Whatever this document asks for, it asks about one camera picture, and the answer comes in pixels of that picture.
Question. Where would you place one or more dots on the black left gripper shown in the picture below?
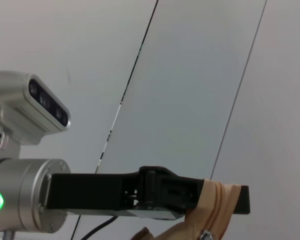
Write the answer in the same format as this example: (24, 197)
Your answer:
(90, 191)

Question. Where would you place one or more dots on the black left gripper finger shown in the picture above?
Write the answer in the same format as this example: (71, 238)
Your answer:
(170, 192)

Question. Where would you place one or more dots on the khaki canvas food bag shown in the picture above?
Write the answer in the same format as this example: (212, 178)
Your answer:
(215, 200)

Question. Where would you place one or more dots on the silver metal zipper pull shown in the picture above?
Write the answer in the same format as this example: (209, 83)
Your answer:
(207, 235)

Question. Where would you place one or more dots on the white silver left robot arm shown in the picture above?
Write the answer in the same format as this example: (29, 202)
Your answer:
(20, 195)

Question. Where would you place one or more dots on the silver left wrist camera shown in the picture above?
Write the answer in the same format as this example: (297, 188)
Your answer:
(35, 110)

